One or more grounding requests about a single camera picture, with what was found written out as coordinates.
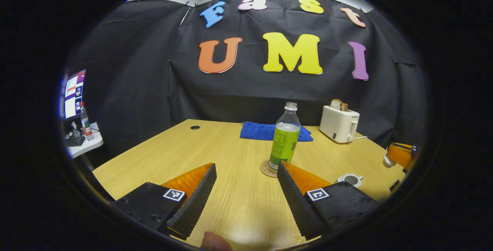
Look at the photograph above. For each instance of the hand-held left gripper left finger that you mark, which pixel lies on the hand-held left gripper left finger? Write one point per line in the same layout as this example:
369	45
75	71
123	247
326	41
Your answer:
196	204

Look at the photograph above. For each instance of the black backdrop cloth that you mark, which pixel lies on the black backdrop cloth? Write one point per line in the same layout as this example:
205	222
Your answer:
134	70

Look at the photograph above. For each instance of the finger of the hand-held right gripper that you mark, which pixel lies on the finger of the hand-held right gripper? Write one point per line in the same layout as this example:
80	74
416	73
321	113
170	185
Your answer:
402	154
394	185

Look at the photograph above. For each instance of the round wooden coaster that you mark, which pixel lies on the round wooden coaster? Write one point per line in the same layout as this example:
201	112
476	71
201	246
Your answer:
266	170

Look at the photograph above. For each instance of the white side table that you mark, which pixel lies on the white side table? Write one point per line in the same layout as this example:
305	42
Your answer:
90	145

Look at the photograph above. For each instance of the white ceramic teacup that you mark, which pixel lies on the white ceramic teacup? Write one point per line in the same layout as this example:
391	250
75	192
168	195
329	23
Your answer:
348	180

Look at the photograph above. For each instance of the computer monitor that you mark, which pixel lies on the computer monitor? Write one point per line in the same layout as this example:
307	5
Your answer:
75	95

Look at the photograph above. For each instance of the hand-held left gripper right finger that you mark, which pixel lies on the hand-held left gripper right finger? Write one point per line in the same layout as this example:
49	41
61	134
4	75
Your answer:
294	201

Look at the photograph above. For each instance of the red label plastic bottle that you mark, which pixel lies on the red label plastic bottle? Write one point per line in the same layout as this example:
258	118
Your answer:
85	126

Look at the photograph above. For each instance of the black keyboard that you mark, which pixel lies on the black keyboard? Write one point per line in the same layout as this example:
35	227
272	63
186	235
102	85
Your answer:
75	141

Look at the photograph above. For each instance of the blue towel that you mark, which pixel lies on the blue towel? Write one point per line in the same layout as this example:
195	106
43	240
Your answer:
258	131

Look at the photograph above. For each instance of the white toaster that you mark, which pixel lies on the white toaster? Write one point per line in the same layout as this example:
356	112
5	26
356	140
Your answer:
339	126

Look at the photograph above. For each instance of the bread slices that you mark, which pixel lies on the bread slices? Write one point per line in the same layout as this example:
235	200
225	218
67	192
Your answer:
339	105

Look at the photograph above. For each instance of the green label water bottle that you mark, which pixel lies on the green label water bottle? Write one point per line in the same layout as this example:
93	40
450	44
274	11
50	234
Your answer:
285	143

